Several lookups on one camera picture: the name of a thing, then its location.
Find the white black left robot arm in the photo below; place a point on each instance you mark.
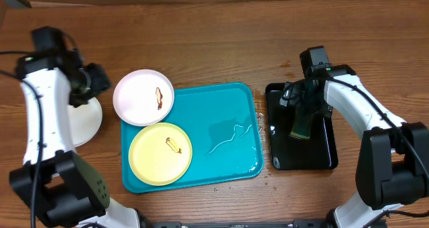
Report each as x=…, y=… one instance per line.
x=60, y=188

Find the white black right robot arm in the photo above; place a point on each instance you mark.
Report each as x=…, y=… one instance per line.
x=392, y=168

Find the teal plastic tray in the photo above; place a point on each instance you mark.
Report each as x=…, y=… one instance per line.
x=221, y=122

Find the black plastic tray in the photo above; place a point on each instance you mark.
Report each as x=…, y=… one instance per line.
x=292, y=153

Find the yellow green scrub sponge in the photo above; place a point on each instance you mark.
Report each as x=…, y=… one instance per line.
x=302, y=125

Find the yellow plate with sauce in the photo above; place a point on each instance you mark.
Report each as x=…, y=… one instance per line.
x=160, y=154

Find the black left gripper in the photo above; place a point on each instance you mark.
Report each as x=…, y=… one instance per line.
x=102, y=82

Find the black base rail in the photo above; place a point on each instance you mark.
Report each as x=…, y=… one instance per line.
x=297, y=223

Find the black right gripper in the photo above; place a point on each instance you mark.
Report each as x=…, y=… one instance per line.
x=297, y=93

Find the white plate with sauce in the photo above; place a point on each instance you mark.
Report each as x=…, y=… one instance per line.
x=143, y=97

